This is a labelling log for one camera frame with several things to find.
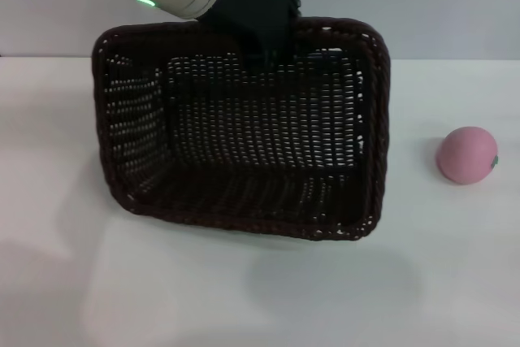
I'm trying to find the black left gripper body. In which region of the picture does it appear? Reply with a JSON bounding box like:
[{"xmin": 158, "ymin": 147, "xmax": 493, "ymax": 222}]
[{"xmin": 196, "ymin": 0, "xmax": 304, "ymax": 70}]

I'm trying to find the dark brown woven basket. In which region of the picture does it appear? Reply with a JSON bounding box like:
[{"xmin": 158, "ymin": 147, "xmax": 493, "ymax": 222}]
[{"xmin": 91, "ymin": 16, "xmax": 392, "ymax": 243}]

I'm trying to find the pink toy peach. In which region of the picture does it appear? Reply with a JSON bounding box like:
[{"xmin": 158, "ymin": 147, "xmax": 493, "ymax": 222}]
[{"xmin": 435, "ymin": 126, "xmax": 501, "ymax": 186}]

